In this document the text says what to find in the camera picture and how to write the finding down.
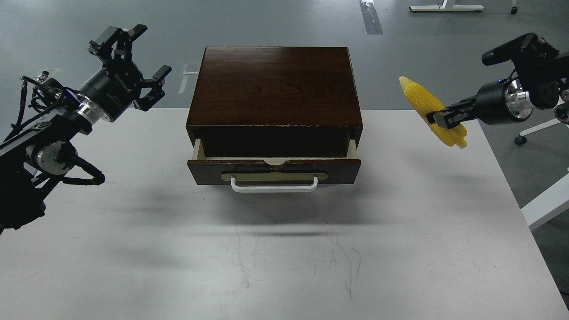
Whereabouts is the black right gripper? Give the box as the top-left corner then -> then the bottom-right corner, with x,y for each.
425,80 -> 534,129

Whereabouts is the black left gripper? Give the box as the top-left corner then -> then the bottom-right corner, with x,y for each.
78,24 -> 172,122

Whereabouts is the yellow toy corn cob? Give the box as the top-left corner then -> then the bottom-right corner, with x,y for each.
399,76 -> 468,148

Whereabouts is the wooden drawer with white handle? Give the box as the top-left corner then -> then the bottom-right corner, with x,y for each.
187,139 -> 362,194

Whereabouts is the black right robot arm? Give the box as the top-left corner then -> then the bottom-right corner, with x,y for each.
426,33 -> 568,129

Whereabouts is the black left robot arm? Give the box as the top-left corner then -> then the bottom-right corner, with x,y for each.
0,24 -> 172,230

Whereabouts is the dark wooden drawer cabinet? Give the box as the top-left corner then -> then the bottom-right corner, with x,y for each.
186,46 -> 363,157

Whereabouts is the white desk base far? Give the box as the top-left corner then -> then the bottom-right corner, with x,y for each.
409,0 -> 485,12

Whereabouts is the grey floor tape strip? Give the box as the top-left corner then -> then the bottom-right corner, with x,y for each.
358,0 -> 384,35

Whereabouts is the white side table right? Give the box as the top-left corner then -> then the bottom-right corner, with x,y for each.
514,119 -> 569,231

